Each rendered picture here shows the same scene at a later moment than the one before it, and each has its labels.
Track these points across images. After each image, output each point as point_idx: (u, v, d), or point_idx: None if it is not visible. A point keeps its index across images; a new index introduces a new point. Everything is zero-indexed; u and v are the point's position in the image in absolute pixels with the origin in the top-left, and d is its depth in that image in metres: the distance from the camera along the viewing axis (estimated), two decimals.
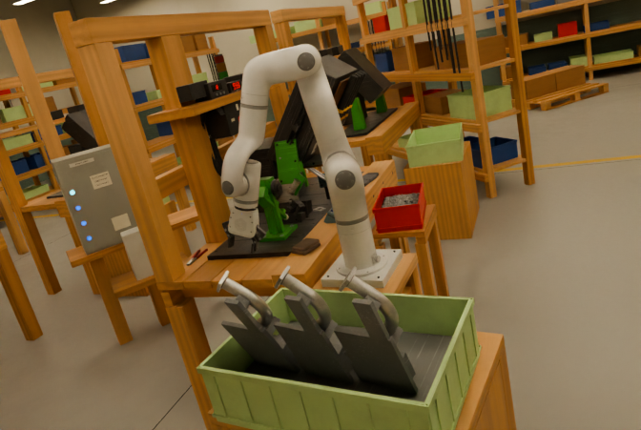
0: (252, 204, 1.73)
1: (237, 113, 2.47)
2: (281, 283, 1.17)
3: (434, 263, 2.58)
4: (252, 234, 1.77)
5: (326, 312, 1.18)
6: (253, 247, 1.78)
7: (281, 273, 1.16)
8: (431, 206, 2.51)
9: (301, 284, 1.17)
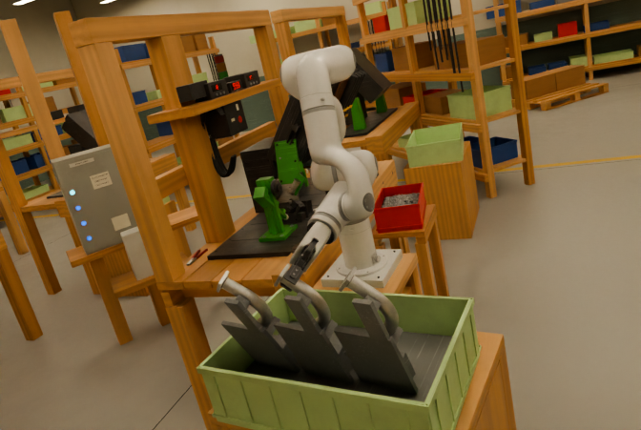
0: (320, 215, 1.27)
1: (237, 113, 2.47)
2: (281, 281, 1.17)
3: (434, 263, 2.58)
4: (301, 253, 1.20)
5: (325, 311, 1.18)
6: (289, 269, 1.18)
7: (281, 271, 1.16)
8: (431, 206, 2.51)
9: (301, 282, 1.17)
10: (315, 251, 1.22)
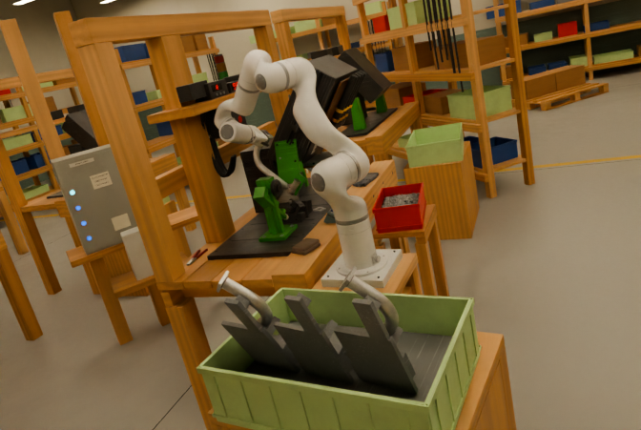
0: None
1: (237, 113, 2.47)
2: (267, 134, 2.37)
3: (434, 263, 2.58)
4: None
5: None
6: (261, 132, 2.35)
7: (264, 130, 2.36)
8: (431, 206, 2.51)
9: None
10: None
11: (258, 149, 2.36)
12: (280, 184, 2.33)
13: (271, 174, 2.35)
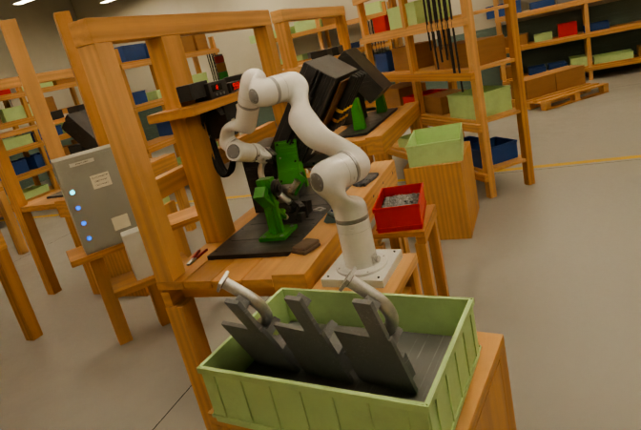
0: None
1: (237, 113, 2.47)
2: (271, 152, 2.45)
3: (434, 263, 2.58)
4: None
5: (258, 174, 2.47)
6: (265, 149, 2.43)
7: (268, 147, 2.44)
8: (431, 206, 2.51)
9: None
10: None
11: (263, 166, 2.44)
12: (284, 200, 2.41)
13: None
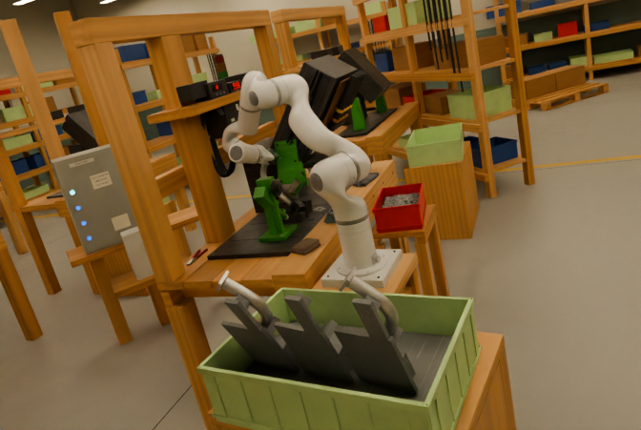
0: None
1: (237, 113, 2.47)
2: (273, 153, 2.46)
3: (434, 263, 2.58)
4: None
5: (261, 174, 2.49)
6: None
7: (270, 149, 2.46)
8: (431, 206, 2.51)
9: None
10: None
11: (265, 167, 2.46)
12: (286, 201, 2.42)
13: None
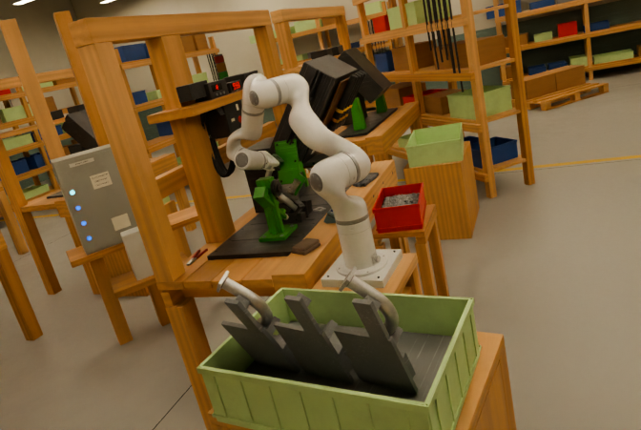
0: None
1: (237, 113, 2.47)
2: (279, 158, 2.46)
3: (434, 263, 2.58)
4: None
5: None
6: None
7: (275, 153, 2.45)
8: (431, 206, 2.51)
9: None
10: None
11: (270, 173, 2.45)
12: (292, 207, 2.41)
13: (282, 196, 2.43)
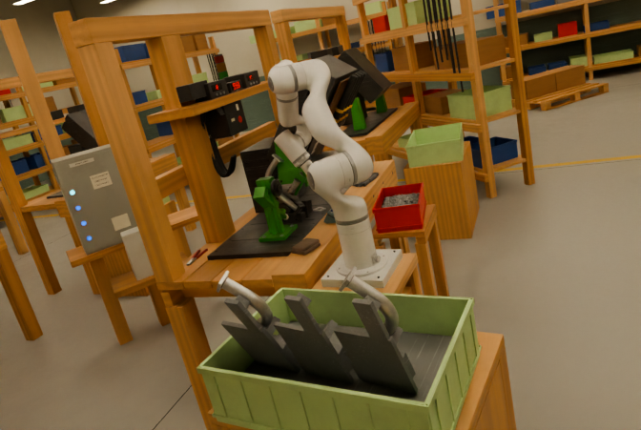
0: None
1: (237, 113, 2.47)
2: (279, 159, 2.46)
3: (434, 263, 2.58)
4: None
5: None
6: None
7: (275, 154, 2.45)
8: (431, 206, 2.51)
9: (270, 164, 2.46)
10: None
11: (270, 173, 2.46)
12: (292, 207, 2.41)
13: (282, 196, 2.43)
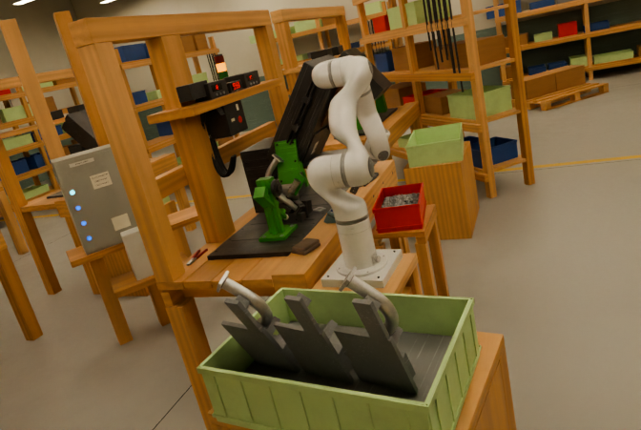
0: None
1: (237, 113, 2.47)
2: (279, 159, 2.46)
3: (434, 263, 2.58)
4: None
5: None
6: (358, 189, 2.34)
7: (275, 154, 2.45)
8: (431, 206, 2.51)
9: (270, 164, 2.46)
10: None
11: (270, 173, 2.46)
12: (292, 207, 2.41)
13: (282, 196, 2.43)
